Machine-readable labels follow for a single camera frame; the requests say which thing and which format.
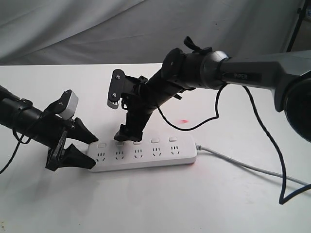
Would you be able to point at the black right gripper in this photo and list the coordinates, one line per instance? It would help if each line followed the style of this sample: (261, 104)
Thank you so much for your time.
(136, 99)

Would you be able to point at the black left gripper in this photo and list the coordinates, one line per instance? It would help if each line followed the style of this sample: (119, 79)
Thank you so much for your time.
(57, 130)

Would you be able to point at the white five-outlet power strip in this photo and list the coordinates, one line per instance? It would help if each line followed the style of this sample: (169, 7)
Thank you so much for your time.
(152, 151)

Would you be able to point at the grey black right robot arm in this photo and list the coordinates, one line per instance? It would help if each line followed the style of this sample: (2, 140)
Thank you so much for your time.
(287, 75)

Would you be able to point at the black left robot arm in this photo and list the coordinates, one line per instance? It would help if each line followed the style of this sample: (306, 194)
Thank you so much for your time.
(22, 118)

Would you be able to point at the grey backdrop cloth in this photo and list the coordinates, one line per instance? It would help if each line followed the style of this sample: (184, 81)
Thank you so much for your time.
(63, 32)

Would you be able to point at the black tripod stand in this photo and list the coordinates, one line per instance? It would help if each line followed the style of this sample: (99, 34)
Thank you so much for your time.
(300, 36)

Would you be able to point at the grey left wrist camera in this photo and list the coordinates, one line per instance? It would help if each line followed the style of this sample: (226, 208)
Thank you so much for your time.
(70, 102)

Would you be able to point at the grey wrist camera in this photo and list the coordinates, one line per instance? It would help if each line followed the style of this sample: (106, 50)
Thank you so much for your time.
(70, 102)
(115, 88)

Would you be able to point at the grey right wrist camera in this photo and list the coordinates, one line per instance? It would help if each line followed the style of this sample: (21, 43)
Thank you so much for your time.
(115, 88)

